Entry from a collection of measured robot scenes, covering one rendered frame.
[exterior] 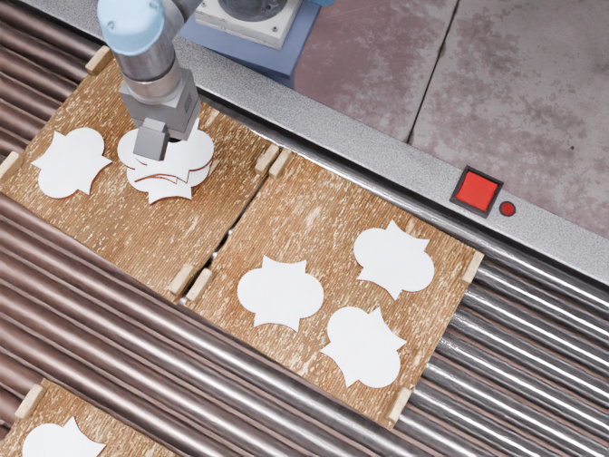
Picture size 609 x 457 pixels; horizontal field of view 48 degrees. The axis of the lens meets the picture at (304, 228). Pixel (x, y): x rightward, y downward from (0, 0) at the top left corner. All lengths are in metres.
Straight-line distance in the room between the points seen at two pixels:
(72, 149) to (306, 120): 0.44
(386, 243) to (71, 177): 0.58
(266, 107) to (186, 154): 0.20
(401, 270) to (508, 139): 1.31
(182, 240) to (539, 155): 1.51
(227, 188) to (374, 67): 1.32
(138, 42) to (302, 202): 0.52
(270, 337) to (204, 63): 0.57
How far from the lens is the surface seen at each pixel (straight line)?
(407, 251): 1.21
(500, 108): 2.49
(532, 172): 2.42
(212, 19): 1.48
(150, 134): 1.02
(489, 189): 1.31
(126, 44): 0.85
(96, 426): 1.21
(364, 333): 1.17
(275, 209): 1.24
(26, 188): 1.35
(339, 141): 1.32
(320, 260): 1.21
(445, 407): 1.20
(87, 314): 1.26
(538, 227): 1.32
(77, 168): 1.32
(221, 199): 1.25
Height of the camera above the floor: 2.10
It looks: 71 degrees down
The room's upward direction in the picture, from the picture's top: 1 degrees clockwise
